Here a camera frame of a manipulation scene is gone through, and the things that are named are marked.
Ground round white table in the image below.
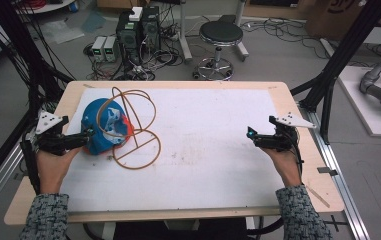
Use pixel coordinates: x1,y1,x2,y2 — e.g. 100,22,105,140
15,0,76,15

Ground black round stool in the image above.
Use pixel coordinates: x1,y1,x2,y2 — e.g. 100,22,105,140
192,19,251,82

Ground thin wooden stick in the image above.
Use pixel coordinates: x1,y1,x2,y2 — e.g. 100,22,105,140
305,184,331,209

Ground tangle of floor cables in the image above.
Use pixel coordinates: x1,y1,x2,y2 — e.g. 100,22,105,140
83,19,186,82

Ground person's right hand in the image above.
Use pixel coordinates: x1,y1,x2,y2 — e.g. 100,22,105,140
260,146,304,188

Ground grey stand leg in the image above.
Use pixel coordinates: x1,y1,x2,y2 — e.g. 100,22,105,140
177,0,194,65

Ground white table mat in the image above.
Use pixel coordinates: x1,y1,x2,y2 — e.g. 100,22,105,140
59,87,286,213

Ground cardboard box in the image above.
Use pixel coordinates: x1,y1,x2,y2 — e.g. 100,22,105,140
305,0,367,42

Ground grey tape piece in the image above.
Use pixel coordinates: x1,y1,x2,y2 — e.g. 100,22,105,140
316,166,339,177

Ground black floor cables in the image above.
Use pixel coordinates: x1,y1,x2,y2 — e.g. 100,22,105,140
241,17,332,61

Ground person's left hand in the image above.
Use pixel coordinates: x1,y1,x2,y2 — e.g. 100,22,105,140
35,146,83,195

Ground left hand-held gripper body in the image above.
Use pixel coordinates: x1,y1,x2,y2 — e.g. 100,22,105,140
20,109,71,157

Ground blue and orange cap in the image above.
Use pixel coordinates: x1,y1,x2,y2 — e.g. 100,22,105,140
80,97,135,156

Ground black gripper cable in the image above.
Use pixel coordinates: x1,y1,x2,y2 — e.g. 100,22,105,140
289,131,306,185
19,138,43,196

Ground black frame post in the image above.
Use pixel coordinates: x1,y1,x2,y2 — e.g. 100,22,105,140
0,0,76,111
290,0,381,145

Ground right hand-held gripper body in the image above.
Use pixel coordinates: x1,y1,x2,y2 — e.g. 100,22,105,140
257,112,317,153

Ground brown wire hat stand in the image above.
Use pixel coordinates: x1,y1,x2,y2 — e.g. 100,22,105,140
96,86,163,171

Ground white floor board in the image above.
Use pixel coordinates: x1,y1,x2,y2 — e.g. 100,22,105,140
337,65,381,138

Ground white box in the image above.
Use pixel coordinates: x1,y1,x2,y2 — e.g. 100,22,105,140
128,6,144,23

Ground black computer tower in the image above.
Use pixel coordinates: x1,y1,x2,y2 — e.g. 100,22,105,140
115,12,143,66
140,5,162,52

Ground paper sheets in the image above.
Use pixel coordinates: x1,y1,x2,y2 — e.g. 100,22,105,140
39,10,108,46

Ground white power supply unit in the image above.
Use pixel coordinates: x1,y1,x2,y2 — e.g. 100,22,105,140
103,35,120,63
91,35,108,63

